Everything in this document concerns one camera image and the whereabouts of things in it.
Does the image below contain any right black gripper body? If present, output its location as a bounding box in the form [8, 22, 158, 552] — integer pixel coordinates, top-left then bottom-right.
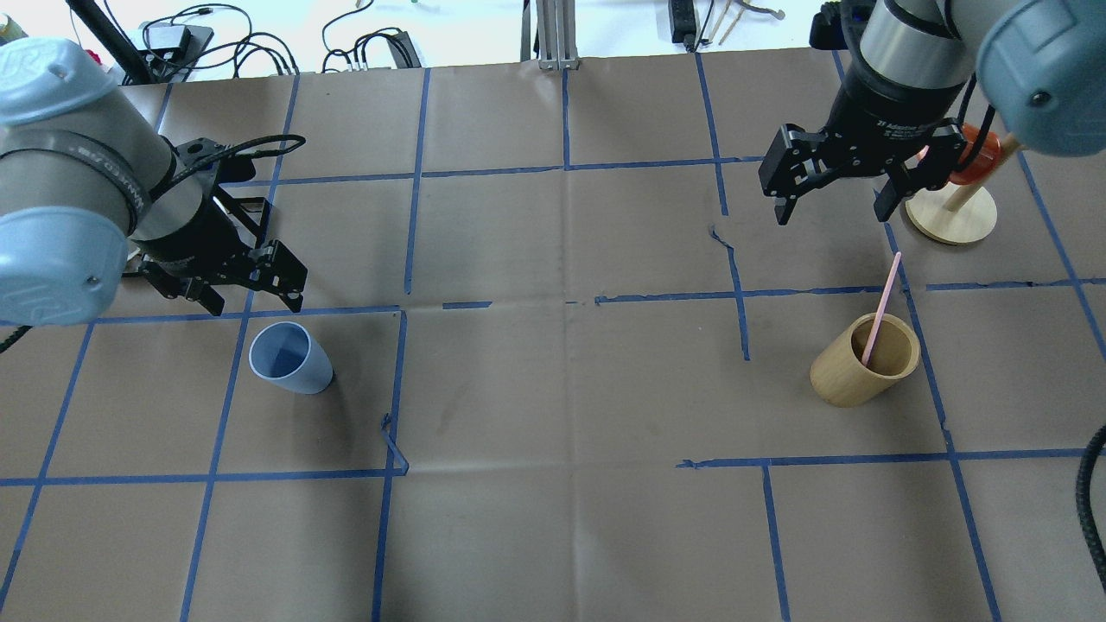
[759, 120, 967, 200]

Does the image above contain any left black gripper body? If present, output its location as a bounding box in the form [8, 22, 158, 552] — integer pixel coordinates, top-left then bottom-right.
[138, 239, 307, 300]

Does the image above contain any light blue plastic cup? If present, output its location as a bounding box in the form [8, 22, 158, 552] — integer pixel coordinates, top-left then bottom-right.
[248, 321, 334, 395]

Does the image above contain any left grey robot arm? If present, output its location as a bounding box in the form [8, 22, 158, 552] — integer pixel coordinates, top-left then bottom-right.
[1, 38, 307, 326]

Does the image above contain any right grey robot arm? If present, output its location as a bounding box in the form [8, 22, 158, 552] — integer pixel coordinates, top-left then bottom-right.
[759, 1, 1105, 225]

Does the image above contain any orange cup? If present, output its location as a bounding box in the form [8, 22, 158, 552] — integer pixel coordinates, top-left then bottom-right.
[948, 124, 1001, 186]

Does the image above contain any bamboo chopstick holder cup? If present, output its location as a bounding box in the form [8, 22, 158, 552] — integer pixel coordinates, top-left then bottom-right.
[808, 314, 921, 407]

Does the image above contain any wooden mug tree stand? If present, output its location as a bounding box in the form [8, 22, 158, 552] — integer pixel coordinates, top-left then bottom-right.
[905, 133, 1020, 245]

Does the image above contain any black power strip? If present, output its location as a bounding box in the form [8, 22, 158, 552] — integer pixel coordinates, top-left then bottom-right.
[667, 0, 699, 50]

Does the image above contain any black wire mug rack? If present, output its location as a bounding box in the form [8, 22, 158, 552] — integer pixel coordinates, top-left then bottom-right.
[122, 188, 271, 278]

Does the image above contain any aluminium frame post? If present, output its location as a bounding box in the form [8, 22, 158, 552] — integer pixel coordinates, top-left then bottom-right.
[520, 1, 580, 71]

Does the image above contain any black braided cable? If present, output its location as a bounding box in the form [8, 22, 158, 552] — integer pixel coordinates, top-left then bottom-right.
[1070, 426, 1106, 622]

